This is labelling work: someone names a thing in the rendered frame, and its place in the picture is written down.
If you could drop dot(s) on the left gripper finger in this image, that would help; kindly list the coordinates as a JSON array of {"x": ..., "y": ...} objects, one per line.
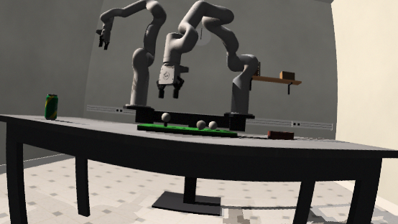
[
  {"x": 161, "y": 89},
  {"x": 177, "y": 87}
]

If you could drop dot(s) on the grey ball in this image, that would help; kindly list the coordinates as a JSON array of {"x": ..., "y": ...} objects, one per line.
[
  {"x": 213, "y": 125},
  {"x": 201, "y": 125}
]

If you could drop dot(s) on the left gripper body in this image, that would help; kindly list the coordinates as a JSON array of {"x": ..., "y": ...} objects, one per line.
[{"x": 169, "y": 73}]

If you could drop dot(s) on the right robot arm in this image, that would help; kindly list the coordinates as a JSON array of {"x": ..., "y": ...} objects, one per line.
[{"x": 143, "y": 57}]

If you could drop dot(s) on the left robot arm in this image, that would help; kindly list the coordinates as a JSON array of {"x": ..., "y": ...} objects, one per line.
[{"x": 212, "y": 16}]

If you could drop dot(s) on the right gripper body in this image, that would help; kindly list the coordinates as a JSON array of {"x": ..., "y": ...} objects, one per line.
[{"x": 106, "y": 35}]

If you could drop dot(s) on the green and yellow drink can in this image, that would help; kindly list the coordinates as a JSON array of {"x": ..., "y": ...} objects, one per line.
[{"x": 51, "y": 107}]

